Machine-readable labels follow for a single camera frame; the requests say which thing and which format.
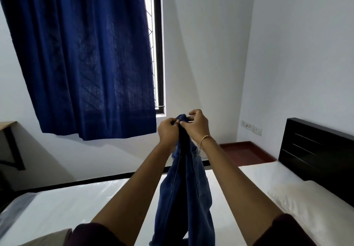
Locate white pillow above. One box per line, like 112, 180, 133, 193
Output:
268, 180, 354, 246

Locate wooden wall desk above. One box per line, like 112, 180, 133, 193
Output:
0, 121, 26, 171

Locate blue denim jeans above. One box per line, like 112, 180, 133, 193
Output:
149, 114, 216, 246

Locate person's right hand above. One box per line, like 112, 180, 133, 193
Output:
180, 109, 211, 143

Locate black wooden headboard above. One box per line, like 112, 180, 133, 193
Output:
278, 118, 354, 207

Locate dark maroon sleeve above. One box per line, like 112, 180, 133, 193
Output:
65, 222, 128, 246
253, 213, 318, 246

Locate dark blue curtain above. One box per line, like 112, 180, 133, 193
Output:
0, 0, 157, 141

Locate white mattress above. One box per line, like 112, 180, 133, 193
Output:
0, 161, 305, 246

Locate person's left forearm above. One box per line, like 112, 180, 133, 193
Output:
91, 141, 177, 236

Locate black framed window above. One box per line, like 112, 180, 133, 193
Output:
142, 0, 166, 116

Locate person's right forearm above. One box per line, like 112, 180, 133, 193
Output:
199, 136, 284, 246

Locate white wall socket panel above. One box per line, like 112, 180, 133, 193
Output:
241, 120, 263, 136

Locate person's left hand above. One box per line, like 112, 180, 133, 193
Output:
157, 118, 181, 147

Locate gold bracelet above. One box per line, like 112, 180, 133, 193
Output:
199, 135, 217, 151

